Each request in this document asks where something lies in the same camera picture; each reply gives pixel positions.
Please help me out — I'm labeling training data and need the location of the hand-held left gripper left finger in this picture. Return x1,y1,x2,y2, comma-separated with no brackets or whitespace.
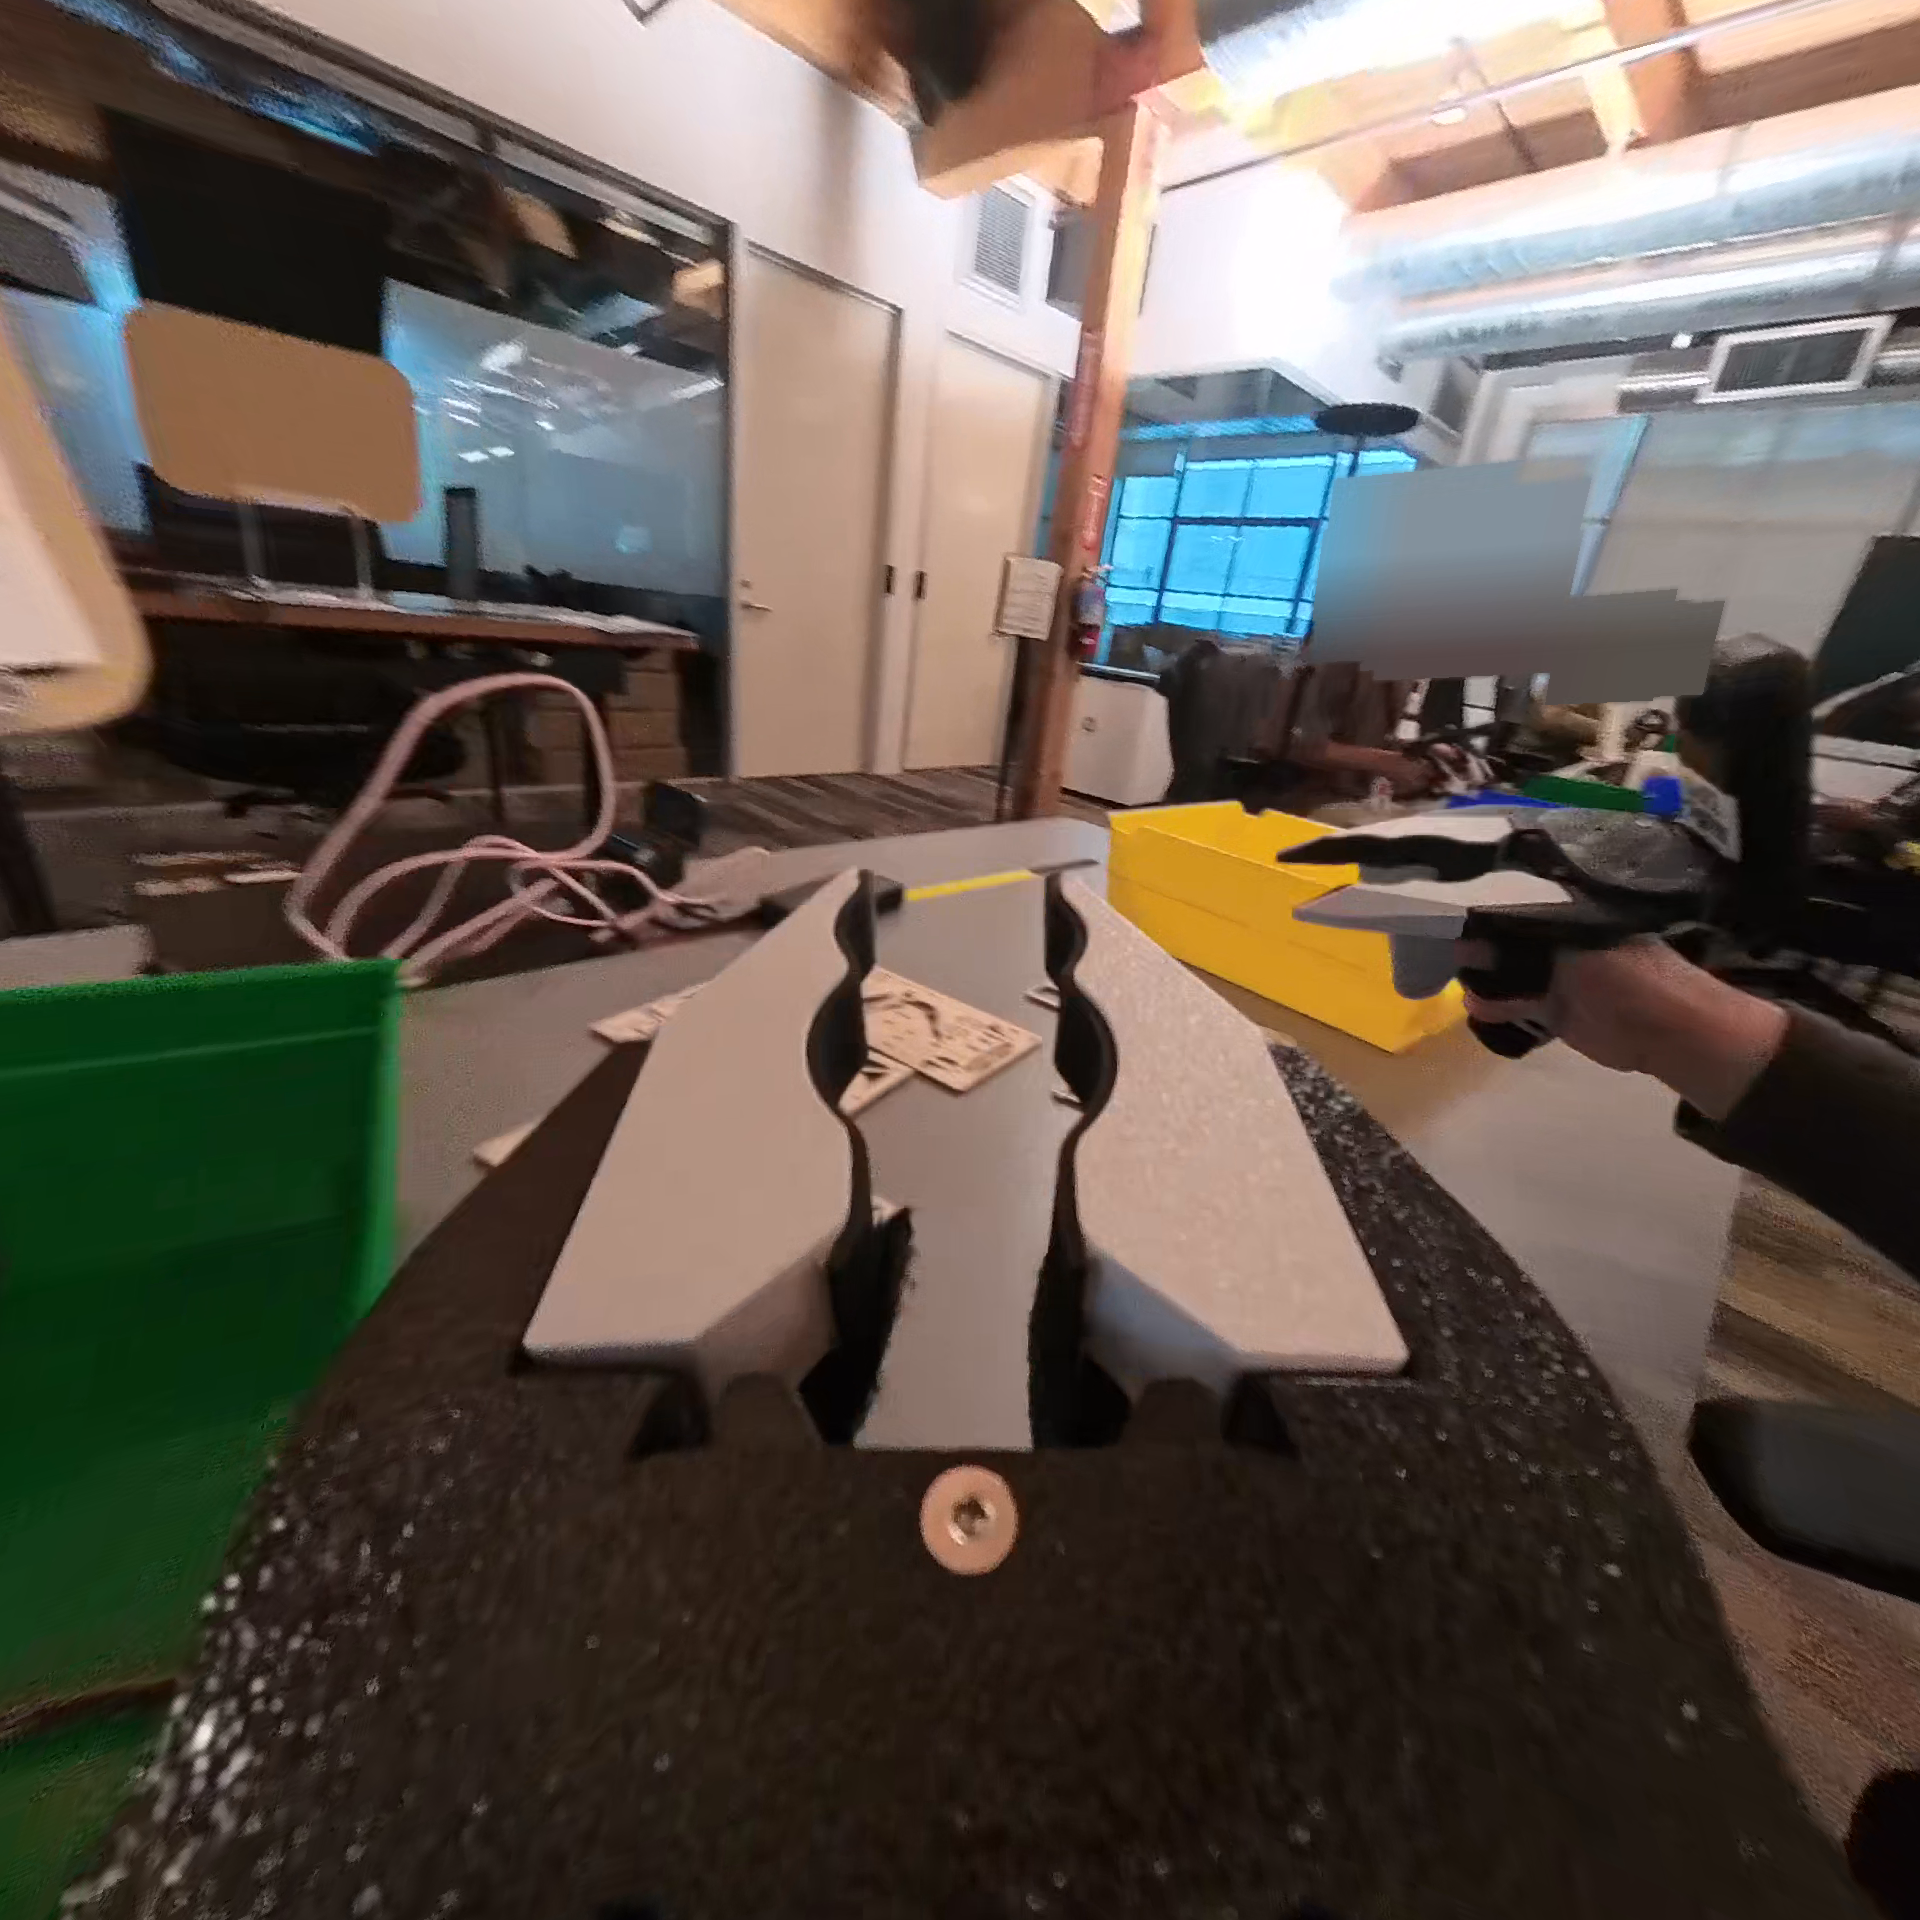
519,867,888,1384

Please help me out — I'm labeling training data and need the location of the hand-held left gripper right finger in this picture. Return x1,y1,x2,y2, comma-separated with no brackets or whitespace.
1040,869,1414,1391

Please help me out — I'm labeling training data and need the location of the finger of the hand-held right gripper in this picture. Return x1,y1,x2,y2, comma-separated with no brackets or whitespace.
1293,875,1576,936
1273,815,1549,880

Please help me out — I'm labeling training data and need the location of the narrow wooden parts sheet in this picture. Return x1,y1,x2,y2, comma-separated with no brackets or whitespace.
838,963,1048,1114

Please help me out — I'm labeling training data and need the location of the person's right forearm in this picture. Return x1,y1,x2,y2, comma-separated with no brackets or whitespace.
1672,1002,1920,1283

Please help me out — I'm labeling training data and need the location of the person's right hand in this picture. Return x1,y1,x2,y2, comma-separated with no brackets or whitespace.
1545,931,1792,1121

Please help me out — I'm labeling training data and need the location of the yellow storage bin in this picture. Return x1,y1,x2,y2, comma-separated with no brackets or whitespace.
1106,798,1474,1054

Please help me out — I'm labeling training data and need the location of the green storage bin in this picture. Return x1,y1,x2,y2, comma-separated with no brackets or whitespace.
0,956,408,1742

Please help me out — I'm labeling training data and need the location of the white door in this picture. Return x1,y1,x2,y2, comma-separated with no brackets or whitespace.
901,329,1061,776
735,244,905,782

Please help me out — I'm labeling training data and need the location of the long wooden desk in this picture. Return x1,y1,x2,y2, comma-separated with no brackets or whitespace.
120,576,705,668

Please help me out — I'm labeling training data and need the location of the black chair armrest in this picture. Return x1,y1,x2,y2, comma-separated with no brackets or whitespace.
1688,1395,1920,1607

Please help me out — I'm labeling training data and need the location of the wooden clipboard stand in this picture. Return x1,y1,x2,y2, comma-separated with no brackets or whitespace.
0,300,155,740

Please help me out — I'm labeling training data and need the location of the beige board on stand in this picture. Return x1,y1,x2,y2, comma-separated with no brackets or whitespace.
124,300,425,589

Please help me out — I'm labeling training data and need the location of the printed instruction sheet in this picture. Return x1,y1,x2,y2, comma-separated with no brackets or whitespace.
0,375,109,674

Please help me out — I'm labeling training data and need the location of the pink cable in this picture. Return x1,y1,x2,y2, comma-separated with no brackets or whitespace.
286,672,726,979

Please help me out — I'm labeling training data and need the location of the wooden support post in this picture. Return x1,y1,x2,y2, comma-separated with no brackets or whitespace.
1019,104,1161,821

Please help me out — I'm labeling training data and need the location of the silver ventilation duct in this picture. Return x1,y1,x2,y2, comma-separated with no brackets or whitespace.
1333,142,1920,377

